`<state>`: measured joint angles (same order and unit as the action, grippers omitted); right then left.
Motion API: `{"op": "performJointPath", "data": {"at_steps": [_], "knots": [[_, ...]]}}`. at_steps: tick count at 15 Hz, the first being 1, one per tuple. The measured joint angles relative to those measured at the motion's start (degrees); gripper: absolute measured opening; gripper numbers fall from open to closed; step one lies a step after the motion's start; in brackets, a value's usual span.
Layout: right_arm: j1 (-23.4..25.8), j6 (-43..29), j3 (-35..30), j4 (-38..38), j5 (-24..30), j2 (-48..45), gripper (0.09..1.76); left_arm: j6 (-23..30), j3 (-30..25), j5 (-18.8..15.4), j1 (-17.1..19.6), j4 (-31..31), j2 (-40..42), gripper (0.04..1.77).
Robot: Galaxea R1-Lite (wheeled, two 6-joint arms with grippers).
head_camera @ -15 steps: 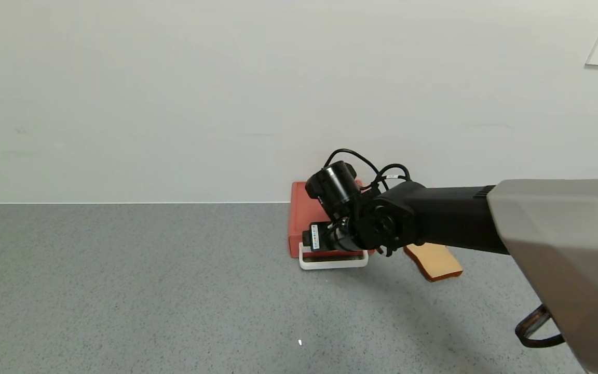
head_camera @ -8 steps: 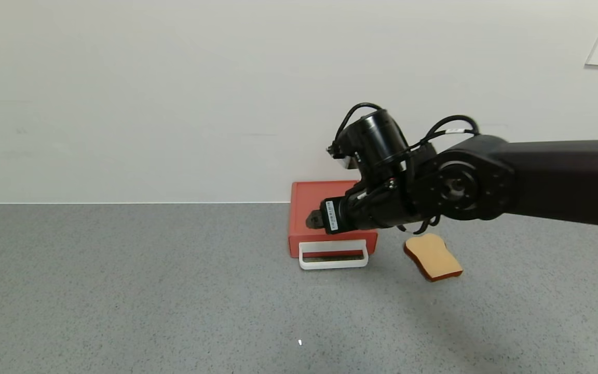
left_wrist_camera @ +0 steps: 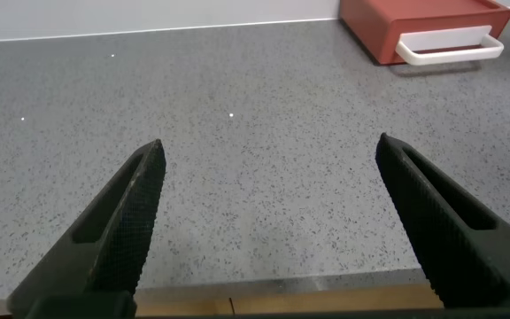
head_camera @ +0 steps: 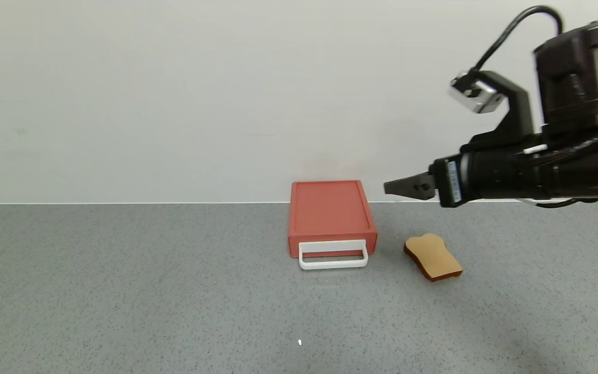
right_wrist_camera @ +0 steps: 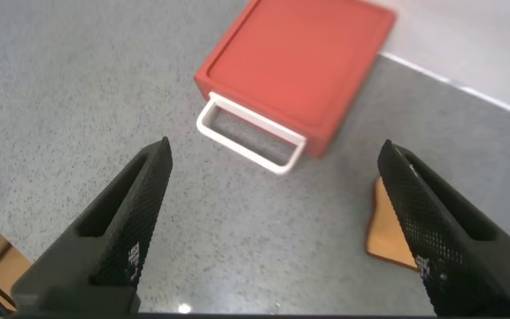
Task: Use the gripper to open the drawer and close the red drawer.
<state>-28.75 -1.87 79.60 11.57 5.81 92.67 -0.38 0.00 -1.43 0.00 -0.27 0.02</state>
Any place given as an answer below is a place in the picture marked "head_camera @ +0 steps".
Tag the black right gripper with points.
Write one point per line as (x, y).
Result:
(450, 183)

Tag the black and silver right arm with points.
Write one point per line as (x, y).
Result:
(584, 72)

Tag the red drawer case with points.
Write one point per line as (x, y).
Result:
(330, 208)

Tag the toy toast slice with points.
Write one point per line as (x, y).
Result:
(433, 257)

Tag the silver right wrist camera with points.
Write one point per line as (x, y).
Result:
(478, 96)

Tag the black camera bracket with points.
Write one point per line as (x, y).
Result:
(517, 109)

